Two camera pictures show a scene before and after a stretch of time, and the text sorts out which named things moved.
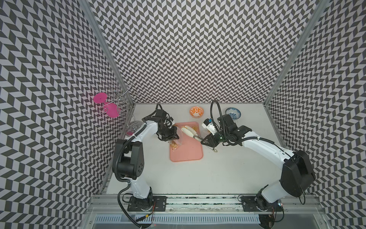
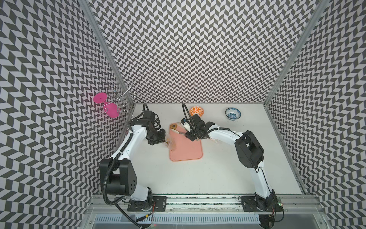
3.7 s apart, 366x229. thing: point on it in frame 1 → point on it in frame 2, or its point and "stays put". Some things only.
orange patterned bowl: [196, 111] stays put
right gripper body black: [219, 136] → [193, 133]
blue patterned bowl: [233, 113] stays put
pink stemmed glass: [112, 109] stays put
